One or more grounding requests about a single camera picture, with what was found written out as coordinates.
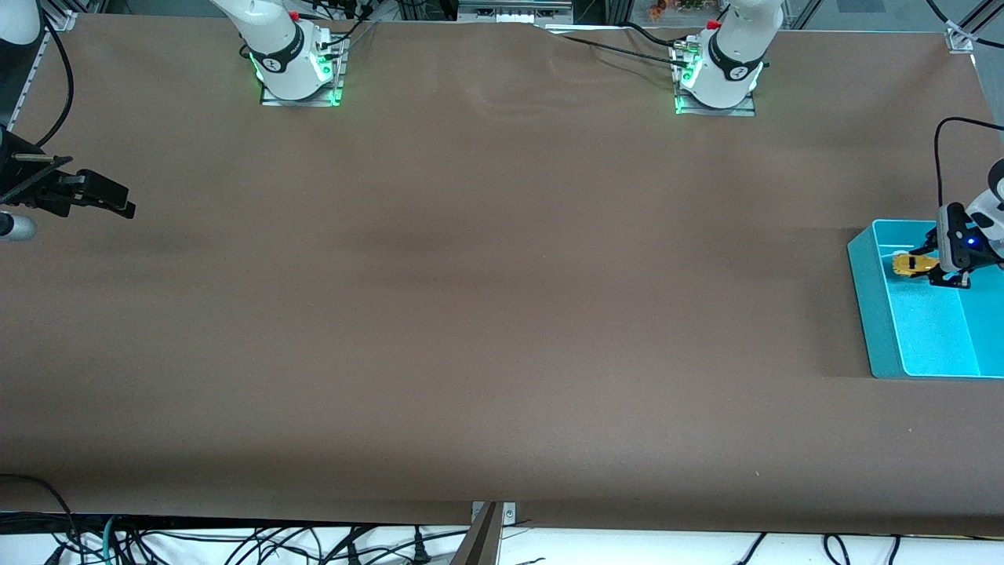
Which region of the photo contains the teal plastic bin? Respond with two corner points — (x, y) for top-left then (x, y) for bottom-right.
(847, 219), (1004, 380)

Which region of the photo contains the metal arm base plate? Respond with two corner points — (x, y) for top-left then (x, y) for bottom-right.
(675, 43), (758, 118)
(260, 35), (347, 108)

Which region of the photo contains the diagonal aluminium profile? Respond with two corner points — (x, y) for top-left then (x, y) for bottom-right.
(949, 0), (1004, 49)

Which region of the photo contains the brown slanted bar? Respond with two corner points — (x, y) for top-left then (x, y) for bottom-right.
(449, 502), (503, 565)

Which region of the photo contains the yellow toy beetle car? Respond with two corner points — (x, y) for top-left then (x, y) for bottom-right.
(893, 251), (940, 279)

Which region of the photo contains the black base cable bundle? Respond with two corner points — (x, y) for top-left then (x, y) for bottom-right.
(314, 0), (379, 56)

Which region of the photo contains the short black base cable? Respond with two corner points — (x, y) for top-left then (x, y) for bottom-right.
(624, 22), (687, 48)

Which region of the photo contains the aluminium frame unit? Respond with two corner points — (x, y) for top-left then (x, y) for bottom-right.
(457, 0), (575, 24)

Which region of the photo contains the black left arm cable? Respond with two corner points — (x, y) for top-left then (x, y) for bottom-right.
(933, 117), (1004, 206)

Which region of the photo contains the aluminium table side rail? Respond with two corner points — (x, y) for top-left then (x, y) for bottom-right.
(14, 31), (49, 118)

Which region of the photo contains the long black base cable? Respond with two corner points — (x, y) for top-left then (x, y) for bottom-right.
(545, 31), (685, 70)

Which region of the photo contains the black looped floor cable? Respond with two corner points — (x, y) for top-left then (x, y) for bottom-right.
(0, 473), (83, 565)

